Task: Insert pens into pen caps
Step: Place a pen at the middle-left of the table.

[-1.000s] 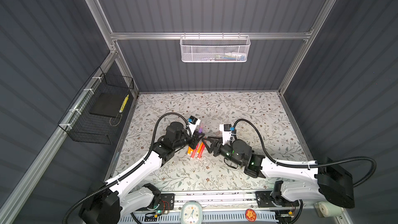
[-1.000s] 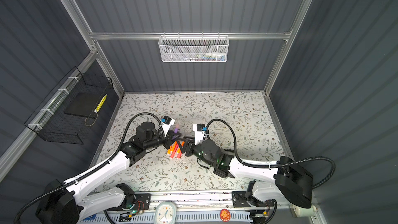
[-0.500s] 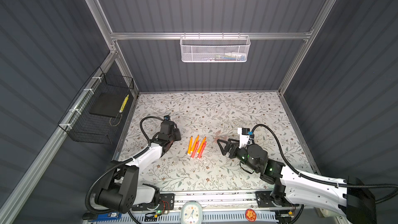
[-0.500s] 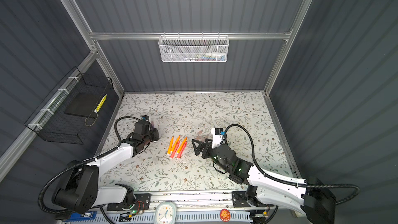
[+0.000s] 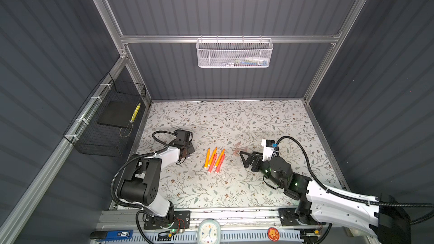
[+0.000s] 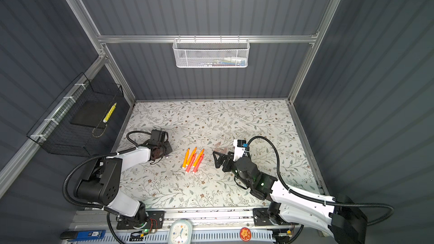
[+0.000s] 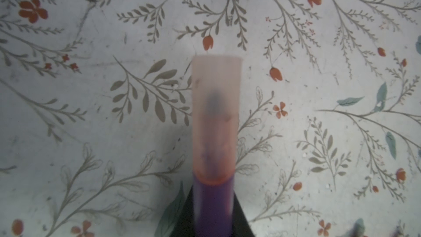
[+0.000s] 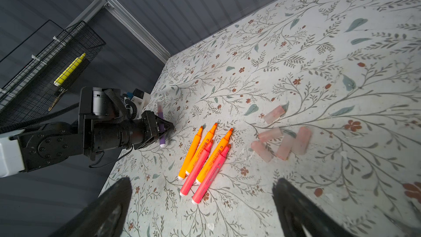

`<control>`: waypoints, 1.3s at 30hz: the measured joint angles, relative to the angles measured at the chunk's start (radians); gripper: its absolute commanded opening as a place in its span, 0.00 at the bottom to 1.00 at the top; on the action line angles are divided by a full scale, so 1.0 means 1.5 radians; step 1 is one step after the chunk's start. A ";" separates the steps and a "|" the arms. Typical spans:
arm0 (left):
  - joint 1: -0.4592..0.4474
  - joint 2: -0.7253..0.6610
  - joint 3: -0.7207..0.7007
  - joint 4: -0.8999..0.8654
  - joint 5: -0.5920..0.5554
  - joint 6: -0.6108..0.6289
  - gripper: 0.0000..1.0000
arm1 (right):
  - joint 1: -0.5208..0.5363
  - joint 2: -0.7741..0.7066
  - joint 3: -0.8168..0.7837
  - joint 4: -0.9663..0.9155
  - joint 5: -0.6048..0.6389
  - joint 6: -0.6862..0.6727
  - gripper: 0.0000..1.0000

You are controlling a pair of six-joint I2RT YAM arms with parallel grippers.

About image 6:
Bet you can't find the pink highlighter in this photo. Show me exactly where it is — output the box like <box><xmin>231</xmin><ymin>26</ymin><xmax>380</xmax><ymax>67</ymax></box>
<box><xmin>193</xmin><ymin>155</ymin><xmax>203</xmax><ymax>174</ymax></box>
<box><xmin>186</xmin><ymin>154</ymin><xmax>196</xmax><ymax>172</ymax></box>

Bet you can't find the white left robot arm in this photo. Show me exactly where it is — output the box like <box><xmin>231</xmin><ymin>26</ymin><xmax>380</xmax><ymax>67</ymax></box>
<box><xmin>62</xmin><ymin>129</ymin><xmax>172</xmax><ymax>223</ymax></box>

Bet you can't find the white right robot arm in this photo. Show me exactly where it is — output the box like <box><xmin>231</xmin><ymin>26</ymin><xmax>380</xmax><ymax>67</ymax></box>
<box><xmin>212</xmin><ymin>151</ymin><xmax>367</xmax><ymax>244</ymax></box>

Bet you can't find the orange highlighter right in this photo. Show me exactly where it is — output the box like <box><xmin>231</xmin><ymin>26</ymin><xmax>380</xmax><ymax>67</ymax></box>
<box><xmin>193</xmin><ymin>149</ymin><xmax>205</xmax><ymax>168</ymax></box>

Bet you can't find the orange highlighter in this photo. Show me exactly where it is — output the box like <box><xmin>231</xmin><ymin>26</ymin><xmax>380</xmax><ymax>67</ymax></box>
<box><xmin>182</xmin><ymin>148</ymin><xmax>190</xmax><ymax>168</ymax></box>
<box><xmin>193</xmin><ymin>149</ymin><xmax>205</xmax><ymax>168</ymax></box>
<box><xmin>186</xmin><ymin>148</ymin><xmax>197</xmax><ymax>166</ymax></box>

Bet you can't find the orange highlighter middle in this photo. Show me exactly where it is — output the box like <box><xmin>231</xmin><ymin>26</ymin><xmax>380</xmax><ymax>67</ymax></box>
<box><xmin>186</xmin><ymin>148</ymin><xmax>197</xmax><ymax>166</ymax></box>

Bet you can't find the orange highlighter far left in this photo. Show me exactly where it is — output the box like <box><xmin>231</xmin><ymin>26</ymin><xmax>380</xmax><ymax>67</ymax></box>
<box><xmin>182</xmin><ymin>148</ymin><xmax>190</xmax><ymax>168</ymax></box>

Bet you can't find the yellow highlighter in basket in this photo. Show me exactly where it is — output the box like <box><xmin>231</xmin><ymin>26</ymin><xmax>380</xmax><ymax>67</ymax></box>
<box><xmin>102</xmin><ymin>102</ymin><xmax>117</xmax><ymax>124</ymax></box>

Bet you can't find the red round sticker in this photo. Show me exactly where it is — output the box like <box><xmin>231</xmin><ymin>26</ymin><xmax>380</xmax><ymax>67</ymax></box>
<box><xmin>239</xmin><ymin>227</ymin><xmax>252</xmax><ymax>242</ymax></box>

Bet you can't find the black pad in basket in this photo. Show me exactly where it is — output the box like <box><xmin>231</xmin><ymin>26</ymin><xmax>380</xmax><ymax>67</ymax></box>
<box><xmin>70</xmin><ymin>101</ymin><xmax>111</xmax><ymax>129</ymax></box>

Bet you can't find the white analog clock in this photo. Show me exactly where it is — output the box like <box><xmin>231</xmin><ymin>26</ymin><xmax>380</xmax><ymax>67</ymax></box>
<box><xmin>167</xmin><ymin>219</ymin><xmax>193</xmax><ymax>244</ymax></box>

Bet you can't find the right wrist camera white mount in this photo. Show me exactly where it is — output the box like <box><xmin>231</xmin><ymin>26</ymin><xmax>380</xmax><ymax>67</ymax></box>
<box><xmin>233</xmin><ymin>140</ymin><xmax>248</xmax><ymax>162</ymax></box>

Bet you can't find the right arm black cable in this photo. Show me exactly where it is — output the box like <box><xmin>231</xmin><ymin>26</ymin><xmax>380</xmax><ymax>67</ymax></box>
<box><xmin>247</xmin><ymin>135</ymin><xmax>396</xmax><ymax>226</ymax></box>

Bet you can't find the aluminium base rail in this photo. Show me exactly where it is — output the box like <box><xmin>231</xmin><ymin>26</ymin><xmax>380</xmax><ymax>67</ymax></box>
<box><xmin>69</xmin><ymin>206</ymin><xmax>297</xmax><ymax>244</ymax></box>

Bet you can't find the black wire basket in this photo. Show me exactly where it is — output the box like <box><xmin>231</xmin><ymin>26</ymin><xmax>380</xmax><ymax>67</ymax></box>
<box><xmin>27</xmin><ymin>77</ymin><xmax>128</xmax><ymax>157</ymax></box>

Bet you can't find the white wire basket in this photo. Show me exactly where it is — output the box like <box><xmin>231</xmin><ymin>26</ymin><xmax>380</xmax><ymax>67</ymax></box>
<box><xmin>172</xmin><ymin>40</ymin><xmax>250</xmax><ymax>68</ymax></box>

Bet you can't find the aluminium enclosure frame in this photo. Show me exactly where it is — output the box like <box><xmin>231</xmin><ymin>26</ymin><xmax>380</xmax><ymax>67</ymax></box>
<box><xmin>1</xmin><ymin>0</ymin><xmax>340</xmax><ymax>207</ymax></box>

